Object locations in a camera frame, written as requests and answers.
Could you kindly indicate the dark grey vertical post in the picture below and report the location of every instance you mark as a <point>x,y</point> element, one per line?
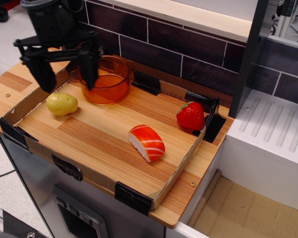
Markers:
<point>259,32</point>

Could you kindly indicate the grey toy oven front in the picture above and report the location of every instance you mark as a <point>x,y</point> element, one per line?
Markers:
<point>75,209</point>

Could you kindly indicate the cardboard fence with black tape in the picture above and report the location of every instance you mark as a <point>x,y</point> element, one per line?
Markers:
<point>92,144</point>

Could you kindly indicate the black caster wheel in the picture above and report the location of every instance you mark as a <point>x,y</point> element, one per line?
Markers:
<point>3,14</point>

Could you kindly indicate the orange transparent plastic pot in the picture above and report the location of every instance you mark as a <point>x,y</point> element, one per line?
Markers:
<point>113,82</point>

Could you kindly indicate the yellow toy potato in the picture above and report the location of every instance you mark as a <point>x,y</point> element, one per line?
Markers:
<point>61,104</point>

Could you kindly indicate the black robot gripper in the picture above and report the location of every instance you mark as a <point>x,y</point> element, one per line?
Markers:
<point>58,38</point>

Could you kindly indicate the red toy strawberry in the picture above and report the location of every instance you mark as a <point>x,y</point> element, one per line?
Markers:
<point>191,116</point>

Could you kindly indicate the white toy sink drainboard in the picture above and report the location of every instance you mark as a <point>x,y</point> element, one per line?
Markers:
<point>260,150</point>

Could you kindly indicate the salmon nigiri sushi toy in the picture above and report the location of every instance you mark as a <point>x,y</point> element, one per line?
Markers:
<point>148,143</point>

